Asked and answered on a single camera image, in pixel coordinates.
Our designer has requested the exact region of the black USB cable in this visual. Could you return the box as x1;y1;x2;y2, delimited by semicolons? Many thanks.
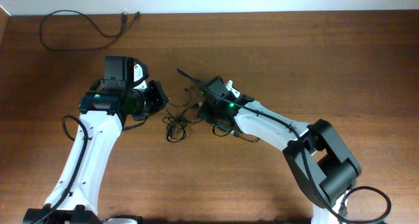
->
168;88;261;144
38;9;141;52

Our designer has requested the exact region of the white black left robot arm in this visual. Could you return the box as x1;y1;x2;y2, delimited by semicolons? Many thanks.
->
23;56;168;223

